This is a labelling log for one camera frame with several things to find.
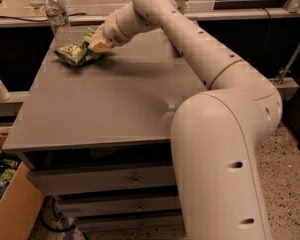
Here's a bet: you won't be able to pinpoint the middle grey drawer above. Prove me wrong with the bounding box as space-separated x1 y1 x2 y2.
57 192 180 217

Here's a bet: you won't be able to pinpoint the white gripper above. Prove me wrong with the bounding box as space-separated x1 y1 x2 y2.
88 12 128 53

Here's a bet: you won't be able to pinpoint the grey drawer cabinet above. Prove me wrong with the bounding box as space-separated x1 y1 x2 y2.
3 30 205 223

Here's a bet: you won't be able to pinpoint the black cable on floor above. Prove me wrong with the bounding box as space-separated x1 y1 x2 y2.
38 198 78 234

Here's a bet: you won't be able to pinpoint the top grey drawer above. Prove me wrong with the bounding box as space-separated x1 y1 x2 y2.
28 164 175 196

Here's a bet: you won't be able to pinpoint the bottom grey drawer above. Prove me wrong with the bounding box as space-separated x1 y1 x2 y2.
76 214 183 232

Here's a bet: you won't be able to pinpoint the brown cardboard box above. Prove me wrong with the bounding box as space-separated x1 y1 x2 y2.
0 134 46 240

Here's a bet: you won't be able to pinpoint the green jalapeno chip bag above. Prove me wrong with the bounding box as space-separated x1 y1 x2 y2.
54 28 101 67

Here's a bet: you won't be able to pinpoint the clear plastic water bottle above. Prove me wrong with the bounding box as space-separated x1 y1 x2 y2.
44 0 70 34

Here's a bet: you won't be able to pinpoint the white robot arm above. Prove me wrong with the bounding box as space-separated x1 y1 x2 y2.
89 0 282 240

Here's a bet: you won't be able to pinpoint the grey drawer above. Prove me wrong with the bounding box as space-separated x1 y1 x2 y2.
76 214 183 232
57 192 180 217
28 164 175 196

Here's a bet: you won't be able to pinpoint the green packets in box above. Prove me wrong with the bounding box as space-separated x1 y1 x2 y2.
0 157 20 199

